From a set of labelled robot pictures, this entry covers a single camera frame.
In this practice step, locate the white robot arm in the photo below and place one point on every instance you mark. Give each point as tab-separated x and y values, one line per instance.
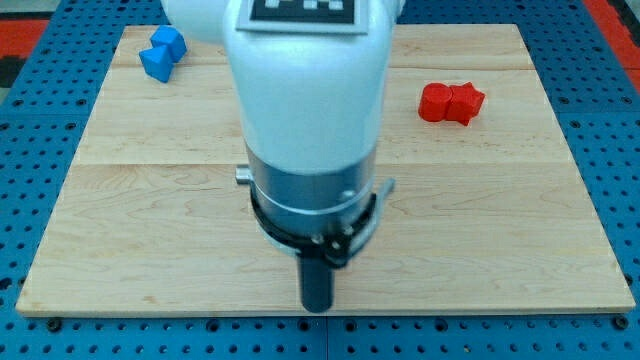
310	80

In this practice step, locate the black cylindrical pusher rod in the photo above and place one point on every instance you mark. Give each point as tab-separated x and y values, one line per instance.
316	284

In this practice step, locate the red cylinder block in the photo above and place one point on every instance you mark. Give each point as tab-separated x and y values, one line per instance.
434	102

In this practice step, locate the black white fiducial tag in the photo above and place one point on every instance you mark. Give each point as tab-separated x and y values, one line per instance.
304	16

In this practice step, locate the red star block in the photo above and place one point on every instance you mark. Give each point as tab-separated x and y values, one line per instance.
465	103

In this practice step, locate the light wooden board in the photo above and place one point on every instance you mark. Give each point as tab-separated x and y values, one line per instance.
492	218

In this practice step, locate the blue angular block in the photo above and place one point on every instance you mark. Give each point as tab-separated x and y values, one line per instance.
157	63

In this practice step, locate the blue cube block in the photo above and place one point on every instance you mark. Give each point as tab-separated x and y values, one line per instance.
172	39

